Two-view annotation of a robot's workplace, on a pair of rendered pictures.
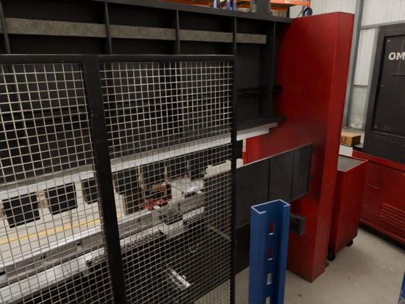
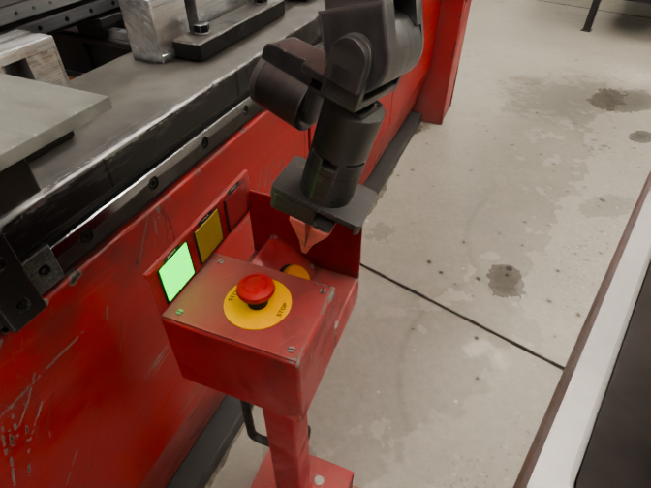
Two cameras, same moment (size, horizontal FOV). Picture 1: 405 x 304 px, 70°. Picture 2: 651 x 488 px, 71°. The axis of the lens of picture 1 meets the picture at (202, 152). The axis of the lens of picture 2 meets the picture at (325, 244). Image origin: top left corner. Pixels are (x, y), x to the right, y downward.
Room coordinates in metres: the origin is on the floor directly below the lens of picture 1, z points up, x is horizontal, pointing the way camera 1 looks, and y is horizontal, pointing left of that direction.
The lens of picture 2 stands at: (2.69, 0.30, 1.15)
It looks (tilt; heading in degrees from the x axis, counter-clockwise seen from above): 42 degrees down; 152
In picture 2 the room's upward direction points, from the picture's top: straight up
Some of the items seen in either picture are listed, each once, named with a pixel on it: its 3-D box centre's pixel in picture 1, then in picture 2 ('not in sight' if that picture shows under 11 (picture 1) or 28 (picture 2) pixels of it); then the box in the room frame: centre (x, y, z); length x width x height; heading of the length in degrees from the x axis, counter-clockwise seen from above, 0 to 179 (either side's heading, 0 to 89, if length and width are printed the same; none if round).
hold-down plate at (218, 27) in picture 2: not in sight; (235, 25); (1.81, 0.57, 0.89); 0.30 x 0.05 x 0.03; 129
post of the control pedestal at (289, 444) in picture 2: not in sight; (288, 432); (2.33, 0.41, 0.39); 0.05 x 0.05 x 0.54; 41
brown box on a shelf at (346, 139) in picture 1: (350, 138); not in sight; (3.48, -1.83, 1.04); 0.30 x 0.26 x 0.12; 115
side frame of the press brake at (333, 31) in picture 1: (287, 152); not in sight; (2.62, -0.81, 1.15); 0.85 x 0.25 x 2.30; 39
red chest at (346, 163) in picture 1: (326, 204); not in sight; (2.82, -1.32, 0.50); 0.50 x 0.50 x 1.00; 39
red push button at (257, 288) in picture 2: not in sight; (257, 295); (2.37, 0.38, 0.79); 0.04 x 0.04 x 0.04
